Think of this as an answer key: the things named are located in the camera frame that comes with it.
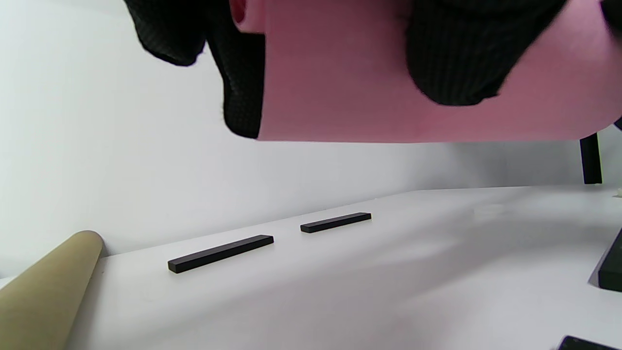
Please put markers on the brown cardboard mailing tube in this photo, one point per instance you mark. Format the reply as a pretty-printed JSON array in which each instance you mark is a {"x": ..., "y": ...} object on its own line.
[{"x": 43, "y": 301}]

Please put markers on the person's right hand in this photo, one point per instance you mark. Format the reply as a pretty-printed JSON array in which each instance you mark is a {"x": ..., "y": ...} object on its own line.
[{"x": 614, "y": 14}]

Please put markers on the pink paper sheet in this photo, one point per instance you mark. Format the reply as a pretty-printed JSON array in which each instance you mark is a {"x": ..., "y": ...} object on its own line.
[{"x": 340, "y": 87}]

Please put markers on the black rectangular weight bar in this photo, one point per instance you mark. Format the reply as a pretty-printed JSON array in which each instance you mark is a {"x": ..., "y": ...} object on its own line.
[
  {"x": 335, "y": 222},
  {"x": 613, "y": 272},
  {"x": 583, "y": 345},
  {"x": 218, "y": 253}
]

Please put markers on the person's left hand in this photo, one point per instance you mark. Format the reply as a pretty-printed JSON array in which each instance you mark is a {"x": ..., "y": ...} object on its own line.
[{"x": 457, "y": 53}]

